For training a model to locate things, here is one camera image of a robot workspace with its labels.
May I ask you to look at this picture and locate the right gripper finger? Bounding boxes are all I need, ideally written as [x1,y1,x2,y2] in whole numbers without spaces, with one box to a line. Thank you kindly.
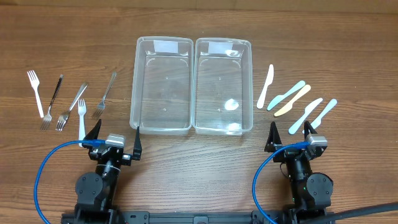
[303,121,317,137]
[264,121,282,152]

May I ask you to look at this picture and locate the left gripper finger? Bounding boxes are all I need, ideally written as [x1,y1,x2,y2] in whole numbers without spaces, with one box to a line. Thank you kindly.
[83,119,101,141]
[132,126,142,161]

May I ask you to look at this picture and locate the light blue plastic knife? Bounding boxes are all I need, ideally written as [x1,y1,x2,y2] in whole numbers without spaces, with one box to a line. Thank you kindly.
[288,98,323,135]

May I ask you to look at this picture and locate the yellow plastic knife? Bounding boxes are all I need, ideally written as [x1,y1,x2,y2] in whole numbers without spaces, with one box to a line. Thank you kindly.
[274,85,311,117]

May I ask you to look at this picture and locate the silver metal fork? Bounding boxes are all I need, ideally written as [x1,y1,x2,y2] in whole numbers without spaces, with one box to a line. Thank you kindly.
[92,72,117,119]
[55,82,88,131]

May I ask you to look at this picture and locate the pale blue plastic knife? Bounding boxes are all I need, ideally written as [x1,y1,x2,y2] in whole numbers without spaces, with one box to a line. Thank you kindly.
[310,98,338,129]

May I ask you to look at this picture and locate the teal plastic knife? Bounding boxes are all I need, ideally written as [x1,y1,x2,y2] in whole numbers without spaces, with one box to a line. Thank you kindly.
[267,80,306,111]

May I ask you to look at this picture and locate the white plastic knife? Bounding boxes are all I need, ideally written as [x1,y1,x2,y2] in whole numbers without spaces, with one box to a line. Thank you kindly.
[256,64,274,109]

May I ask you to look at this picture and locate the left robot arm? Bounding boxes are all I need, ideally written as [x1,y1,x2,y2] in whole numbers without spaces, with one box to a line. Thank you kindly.
[72,121,142,224]

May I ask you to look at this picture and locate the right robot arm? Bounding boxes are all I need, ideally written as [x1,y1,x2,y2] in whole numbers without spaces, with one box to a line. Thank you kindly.
[273,121,333,223]

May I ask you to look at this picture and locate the right clear plastic container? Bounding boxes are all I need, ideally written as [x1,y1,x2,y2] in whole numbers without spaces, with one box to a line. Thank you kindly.
[193,37,254,136]

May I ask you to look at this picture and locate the clear plastic container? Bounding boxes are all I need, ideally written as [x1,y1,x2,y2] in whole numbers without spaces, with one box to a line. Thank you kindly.
[129,36,193,135]
[193,37,254,136]

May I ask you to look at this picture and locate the left clear plastic container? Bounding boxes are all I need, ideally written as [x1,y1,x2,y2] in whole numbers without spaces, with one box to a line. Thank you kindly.
[129,36,193,135]

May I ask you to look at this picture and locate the white plastic fork lower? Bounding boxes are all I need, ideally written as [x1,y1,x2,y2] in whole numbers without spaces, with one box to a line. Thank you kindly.
[78,99,86,140]

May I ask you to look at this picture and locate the white plastic fork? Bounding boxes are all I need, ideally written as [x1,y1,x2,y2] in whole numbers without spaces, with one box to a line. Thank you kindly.
[27,70,44,118]
[78,99,86,140]

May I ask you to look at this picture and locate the white plastic fork far left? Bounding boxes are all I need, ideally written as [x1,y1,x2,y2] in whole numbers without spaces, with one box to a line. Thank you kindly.
[27,70,44,118]

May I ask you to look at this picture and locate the left blue cable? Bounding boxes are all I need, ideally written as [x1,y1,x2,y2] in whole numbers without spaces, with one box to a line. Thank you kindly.
[34,139,106,224]

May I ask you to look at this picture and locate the blue cable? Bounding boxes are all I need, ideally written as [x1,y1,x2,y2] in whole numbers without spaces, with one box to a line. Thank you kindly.
[34,139,106,224]
[252,141,311,224]

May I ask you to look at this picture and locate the right blue cable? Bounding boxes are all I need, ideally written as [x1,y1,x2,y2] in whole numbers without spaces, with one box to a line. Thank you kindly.
[252,141,311,224]

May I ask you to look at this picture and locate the black-handled metal fork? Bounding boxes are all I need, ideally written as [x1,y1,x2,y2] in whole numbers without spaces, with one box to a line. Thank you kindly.
[40,75,63,131]

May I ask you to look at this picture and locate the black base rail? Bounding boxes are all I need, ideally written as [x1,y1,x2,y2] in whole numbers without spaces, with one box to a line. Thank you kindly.
[60,210,335,224]

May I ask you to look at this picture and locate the black cable bottom right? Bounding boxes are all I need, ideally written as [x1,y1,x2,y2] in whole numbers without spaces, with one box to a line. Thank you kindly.
[300,202,398,224]

